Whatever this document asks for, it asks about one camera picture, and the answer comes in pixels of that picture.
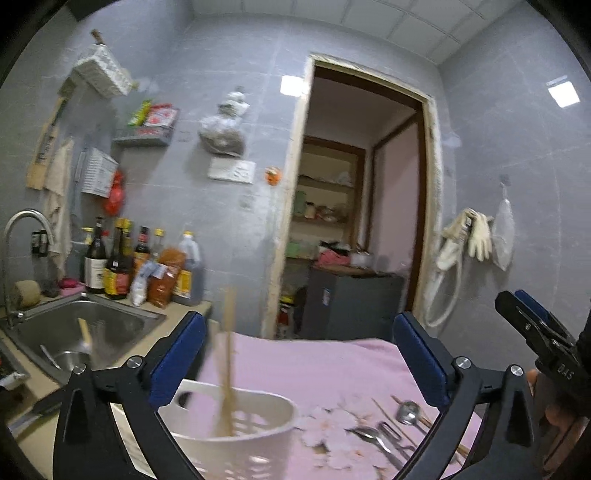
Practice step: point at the chrome faucet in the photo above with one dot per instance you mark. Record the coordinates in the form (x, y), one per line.
(23, 217)

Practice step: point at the dish soap pump bottle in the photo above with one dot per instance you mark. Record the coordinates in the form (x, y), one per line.
(87, 240)

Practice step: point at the white wall socket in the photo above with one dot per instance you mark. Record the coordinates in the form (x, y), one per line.
(244, 171)

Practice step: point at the hanging white plastic bag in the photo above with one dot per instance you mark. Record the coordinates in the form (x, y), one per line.
(502, 235)

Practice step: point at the pink floral table cloth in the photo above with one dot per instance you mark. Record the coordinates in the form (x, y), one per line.
(323, 369)

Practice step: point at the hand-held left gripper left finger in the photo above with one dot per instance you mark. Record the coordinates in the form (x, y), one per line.
(178, 364)

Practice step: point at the wooden chopstick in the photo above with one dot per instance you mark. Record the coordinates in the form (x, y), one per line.
(418, 414)
(385, 414)
(228, 323)
(222, 406)

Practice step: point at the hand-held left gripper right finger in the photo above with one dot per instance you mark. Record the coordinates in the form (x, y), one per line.
(418, 364)

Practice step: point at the green plastic box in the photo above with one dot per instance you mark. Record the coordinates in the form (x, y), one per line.
(296, 249)

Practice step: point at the green thermos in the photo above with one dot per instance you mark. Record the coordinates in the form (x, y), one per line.
(300, 204)

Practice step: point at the stainless steel sink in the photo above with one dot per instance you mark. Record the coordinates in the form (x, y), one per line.
(115, 323)

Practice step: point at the white cooker pot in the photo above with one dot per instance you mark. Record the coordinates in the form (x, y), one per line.
(361, 260)

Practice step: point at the red cloth bundle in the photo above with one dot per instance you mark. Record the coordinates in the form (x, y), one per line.
(333, 258)

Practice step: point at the dark bottle white label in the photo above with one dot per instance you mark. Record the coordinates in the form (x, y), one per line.
(95, 272)

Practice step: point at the wooden shelf unit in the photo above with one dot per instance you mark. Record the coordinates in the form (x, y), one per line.
(328, 184)

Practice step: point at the orange spice bag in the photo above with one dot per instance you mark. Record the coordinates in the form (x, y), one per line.
(166, 281)

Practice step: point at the white plastic utensil basket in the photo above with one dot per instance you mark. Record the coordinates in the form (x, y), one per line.
(258, 443)

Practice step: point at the white wall box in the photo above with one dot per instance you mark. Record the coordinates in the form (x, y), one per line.
(99, 173)

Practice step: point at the hanging metal utensil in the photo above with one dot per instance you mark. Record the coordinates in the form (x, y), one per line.
(77, 184)

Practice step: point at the orange wall hook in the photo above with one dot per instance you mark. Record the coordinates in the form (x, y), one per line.
(273, 175)

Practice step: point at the metal bowl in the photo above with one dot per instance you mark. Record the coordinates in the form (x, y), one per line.
(69, 367)

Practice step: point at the tan loofah sponge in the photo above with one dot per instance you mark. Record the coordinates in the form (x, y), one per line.
(26, 294)

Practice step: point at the hanging clear plastic bag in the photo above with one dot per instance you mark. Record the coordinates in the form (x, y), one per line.
(224, 131)

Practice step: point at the red snack packet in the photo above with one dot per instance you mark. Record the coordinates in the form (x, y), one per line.
(161, 115)

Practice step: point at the dark bottle red label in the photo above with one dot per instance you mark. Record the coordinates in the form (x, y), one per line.
(141, 249)

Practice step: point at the grey cabinet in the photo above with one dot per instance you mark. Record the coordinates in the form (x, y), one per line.
(353, 304)

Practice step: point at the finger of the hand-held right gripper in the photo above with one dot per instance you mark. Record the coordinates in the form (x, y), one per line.
(517, 316)
(538, 307)

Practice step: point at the white blue packet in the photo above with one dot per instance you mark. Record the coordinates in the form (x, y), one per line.
(143, 286)

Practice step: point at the green snack packet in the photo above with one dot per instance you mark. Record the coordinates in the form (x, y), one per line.
(140, 113)

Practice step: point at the person's right hand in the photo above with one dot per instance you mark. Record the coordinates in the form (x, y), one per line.
(561, 417)

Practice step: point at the worn wooden door frame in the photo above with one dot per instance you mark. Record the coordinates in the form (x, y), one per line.
(434, 207)

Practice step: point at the dark steel scrubber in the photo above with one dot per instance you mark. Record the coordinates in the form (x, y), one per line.
(51, 287)

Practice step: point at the black wall outlet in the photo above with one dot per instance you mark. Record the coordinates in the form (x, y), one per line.
(39, 242)

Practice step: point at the cooking oil jug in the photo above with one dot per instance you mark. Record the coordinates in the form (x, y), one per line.
(191, 267)

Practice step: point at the clear bottle yellow cap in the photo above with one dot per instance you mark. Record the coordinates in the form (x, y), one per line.
(158, 244)

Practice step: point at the white slatted wall basket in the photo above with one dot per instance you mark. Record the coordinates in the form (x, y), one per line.
(104, 69)

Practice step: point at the red plastic bag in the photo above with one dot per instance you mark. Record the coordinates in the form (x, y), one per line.
(115, 196)

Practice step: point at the large metal spoon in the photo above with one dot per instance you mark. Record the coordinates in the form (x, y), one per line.
(407, 412)

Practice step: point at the pink soap dish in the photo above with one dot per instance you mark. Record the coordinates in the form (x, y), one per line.
(72, 286)

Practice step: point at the grey wall shelf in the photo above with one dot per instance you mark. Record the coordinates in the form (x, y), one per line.
(143, 137)

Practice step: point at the cream hanging towel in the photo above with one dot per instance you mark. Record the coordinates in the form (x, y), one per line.
(59, 194)

